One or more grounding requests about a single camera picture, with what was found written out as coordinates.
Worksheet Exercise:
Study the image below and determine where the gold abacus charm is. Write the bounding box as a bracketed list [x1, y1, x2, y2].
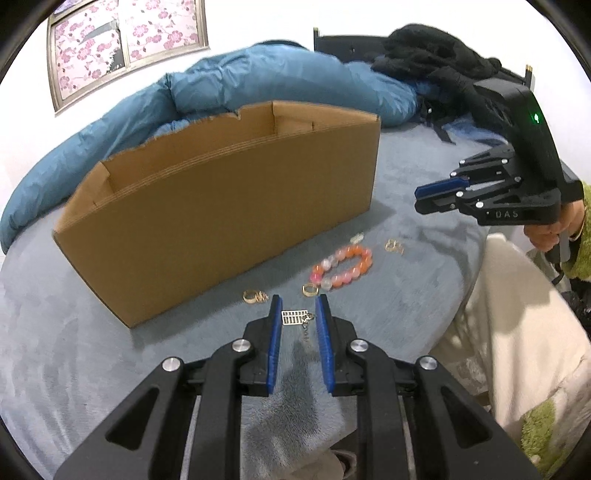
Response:
[281, 310, 317, 340]

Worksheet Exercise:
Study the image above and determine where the grey fleece blanket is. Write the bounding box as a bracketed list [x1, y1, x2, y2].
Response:
[0, 124, 490, 480]

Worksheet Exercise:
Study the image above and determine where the beige slipper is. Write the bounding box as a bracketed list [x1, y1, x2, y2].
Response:
[330, 450, 358, 480]

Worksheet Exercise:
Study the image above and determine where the blue towel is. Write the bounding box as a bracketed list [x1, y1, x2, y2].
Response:
[443, 115, 513, 144]

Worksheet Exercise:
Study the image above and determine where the floral window poster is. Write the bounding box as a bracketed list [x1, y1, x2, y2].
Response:
[47, 0, 209, 114]

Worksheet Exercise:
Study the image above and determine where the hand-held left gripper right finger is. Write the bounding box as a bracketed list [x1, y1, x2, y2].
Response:
[315, 293, 543, 480]

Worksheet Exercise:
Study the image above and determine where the person's right hand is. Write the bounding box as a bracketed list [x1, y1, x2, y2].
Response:
[526, 200, 585, 252]

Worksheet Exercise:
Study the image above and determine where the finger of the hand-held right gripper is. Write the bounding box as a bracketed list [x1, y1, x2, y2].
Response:
[414, 147, 525, 200]
[414, 181, 522, 215]

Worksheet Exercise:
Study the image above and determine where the black clothing pile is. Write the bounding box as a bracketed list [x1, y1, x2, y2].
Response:
[314, 28, 536, 88]

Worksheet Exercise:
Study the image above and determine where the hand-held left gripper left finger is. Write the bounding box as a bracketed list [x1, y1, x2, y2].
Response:
[54, 295, 283, 480]

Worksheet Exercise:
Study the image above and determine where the green fleece garment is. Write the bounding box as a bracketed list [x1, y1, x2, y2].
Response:
[522, 397, 591, 478]

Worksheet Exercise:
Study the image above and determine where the orange pink bead bracelet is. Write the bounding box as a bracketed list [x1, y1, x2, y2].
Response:
[311, 246, 373, 291]

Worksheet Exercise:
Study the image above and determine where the brown cardboard box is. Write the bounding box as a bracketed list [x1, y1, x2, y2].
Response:
[52, 100, 382, 329]

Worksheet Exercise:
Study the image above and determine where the black strap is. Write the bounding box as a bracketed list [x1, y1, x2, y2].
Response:
[425, 104, 455, 145]

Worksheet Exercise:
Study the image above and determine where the cream blanket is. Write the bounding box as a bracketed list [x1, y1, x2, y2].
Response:
[429, 233, 591, 462]

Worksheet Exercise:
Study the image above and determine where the blue duvet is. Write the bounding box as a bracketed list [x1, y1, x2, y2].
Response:
[0, 42, 419, 252]

